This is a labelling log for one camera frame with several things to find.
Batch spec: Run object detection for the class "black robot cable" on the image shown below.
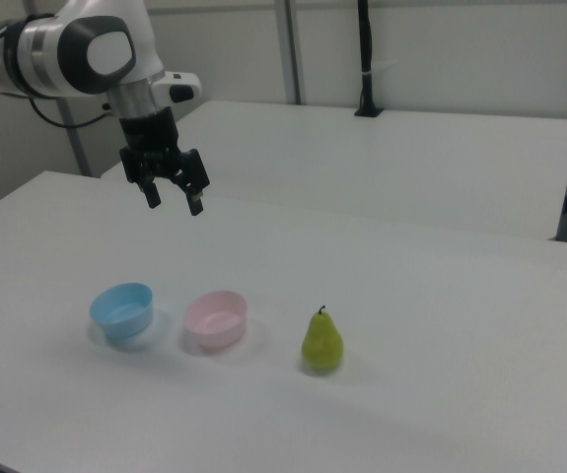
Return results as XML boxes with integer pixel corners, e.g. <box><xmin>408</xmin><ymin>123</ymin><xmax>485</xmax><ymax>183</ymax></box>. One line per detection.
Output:
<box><xmin>29</xmin><ymin>96</ymin><xmax>114</xmax><ymax>130</ymax></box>

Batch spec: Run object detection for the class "blue plastic bowl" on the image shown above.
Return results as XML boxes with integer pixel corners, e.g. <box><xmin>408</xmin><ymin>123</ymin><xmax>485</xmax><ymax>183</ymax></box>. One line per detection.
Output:
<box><xmin>89</xmin><ymin>282</ymin><xmax>155</xmax><ymax>341</ymax></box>

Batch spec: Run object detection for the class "green pear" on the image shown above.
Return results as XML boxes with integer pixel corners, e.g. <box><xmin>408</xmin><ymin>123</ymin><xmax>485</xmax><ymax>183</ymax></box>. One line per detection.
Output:
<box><xmin>301</xmin><ymin>304</ymin><xmax>345</xmax><ymax>374</ymax></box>

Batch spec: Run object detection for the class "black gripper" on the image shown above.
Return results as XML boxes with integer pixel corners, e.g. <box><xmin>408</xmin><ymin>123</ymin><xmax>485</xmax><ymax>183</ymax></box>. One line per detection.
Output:
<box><xmin>118</xmin><ymin>108</ymin><xmax>212</xmax><ymax>218</ymax></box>

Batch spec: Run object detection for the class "wide grey wall post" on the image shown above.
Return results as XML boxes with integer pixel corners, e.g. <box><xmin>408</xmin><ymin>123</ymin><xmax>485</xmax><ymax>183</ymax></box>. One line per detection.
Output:
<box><xmin>273</xmin><ymin>0</ymin><xmax>310</xmax><ymax>105</ymax></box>

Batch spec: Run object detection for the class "white side table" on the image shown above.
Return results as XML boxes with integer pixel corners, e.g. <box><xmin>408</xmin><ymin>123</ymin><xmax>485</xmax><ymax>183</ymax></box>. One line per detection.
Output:
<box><xmin>100</xmin><ymin>100</ymin><xmax>567</xmax><ymax>241</ymax></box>

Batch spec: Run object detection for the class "black clamped pole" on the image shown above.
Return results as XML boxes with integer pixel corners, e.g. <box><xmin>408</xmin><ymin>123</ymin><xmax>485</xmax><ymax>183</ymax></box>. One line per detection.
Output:
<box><xmin>354</xmin><ymin>0</ymin><xmax>386</xmax><ymax>118</ymax></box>

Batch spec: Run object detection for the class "thin grey wall post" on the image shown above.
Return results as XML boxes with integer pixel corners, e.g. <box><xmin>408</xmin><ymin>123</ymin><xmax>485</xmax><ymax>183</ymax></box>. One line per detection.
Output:
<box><xmin>55</xmin><ymin>97</ymin><xmax>93</xmax><ymax>177</ymax></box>

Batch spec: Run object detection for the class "pink plastic bowl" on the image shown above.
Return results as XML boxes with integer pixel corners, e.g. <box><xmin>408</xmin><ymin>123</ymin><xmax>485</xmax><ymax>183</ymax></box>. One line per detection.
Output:
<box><xmin>182</xmin><ymin>290</ymin><xmax>248</xmax><ymax>352</ymax></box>

